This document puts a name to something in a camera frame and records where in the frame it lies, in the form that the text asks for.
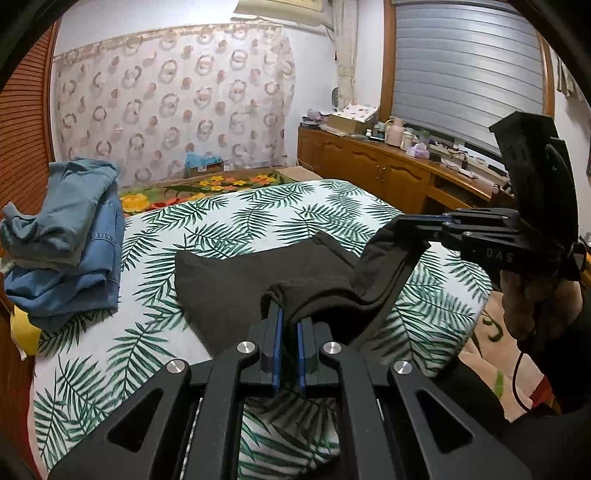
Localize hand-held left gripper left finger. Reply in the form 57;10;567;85
48;302;284;480

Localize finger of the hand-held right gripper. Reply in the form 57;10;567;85
390;217;526;254
405;208;526;228

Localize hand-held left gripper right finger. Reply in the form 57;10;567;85
295;318;533;480

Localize black pants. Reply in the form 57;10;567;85
174;220;432;359

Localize person's right hand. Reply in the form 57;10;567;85
501;270;585;341

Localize wooden sideboard cabinet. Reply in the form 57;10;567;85
297;126;516;216

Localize pink bottle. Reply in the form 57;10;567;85
385;117;405;148

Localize tied floral curtain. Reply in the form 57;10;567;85
330;0;359;105
556;58;590;100

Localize leaf print bed sheet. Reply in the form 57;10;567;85
28;179;493;480

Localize grey window blind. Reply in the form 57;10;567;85
390;0;548;160

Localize cardboard box with floral lid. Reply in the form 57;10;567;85
327;104;380;135

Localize brown cardboard box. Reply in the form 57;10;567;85
185;161;225;179

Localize blue plastic bag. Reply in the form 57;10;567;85
185;151;222;168

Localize blue denim folded jeans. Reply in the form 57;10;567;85
4;185;126;333

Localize yellow cloth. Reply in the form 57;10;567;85
9;305;41;357

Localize light blue folded jeans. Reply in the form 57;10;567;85
0;157;122;269

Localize wooden slatted wardrobe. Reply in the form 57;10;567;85
0;18;64;232

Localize black cable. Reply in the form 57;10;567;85
512;277;546;412

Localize ring print sheer curtain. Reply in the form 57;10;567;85
50;23;297;188

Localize wall air conditioner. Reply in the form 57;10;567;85
232;0;334;30

